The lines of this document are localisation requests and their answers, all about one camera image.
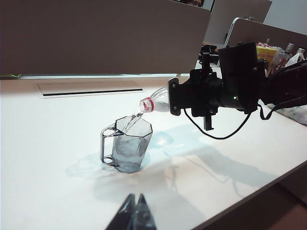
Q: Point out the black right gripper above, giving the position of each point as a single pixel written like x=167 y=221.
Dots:
x=201 y=95

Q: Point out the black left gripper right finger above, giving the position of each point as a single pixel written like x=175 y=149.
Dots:
x=144 y=215

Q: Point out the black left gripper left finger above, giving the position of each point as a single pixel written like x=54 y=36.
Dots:
x=123 y=213

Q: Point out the mineral water bottle red label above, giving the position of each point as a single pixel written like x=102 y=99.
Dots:
x=159 y=103

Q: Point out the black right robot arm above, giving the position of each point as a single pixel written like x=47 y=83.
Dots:
x=242 y=76

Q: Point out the clear grey plastic mug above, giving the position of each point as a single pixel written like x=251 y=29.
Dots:
x=130 y=153

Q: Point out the silver capped bottle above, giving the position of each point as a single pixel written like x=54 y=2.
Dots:
x=301 y=50
x=290 y=48

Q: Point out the brown desk divider panel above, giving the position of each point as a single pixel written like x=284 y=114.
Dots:
x=96 y=36
x=275 y=33
x=239 y=16

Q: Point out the yellow snack box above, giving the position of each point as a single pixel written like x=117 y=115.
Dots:
x=265 y=53

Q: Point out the white plastic bag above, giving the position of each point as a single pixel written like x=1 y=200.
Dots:
x=297 y=60

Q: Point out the green flat packet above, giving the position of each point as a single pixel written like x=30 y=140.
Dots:
x=10 y=76

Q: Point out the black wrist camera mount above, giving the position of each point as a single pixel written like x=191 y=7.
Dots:
x=207 y=57

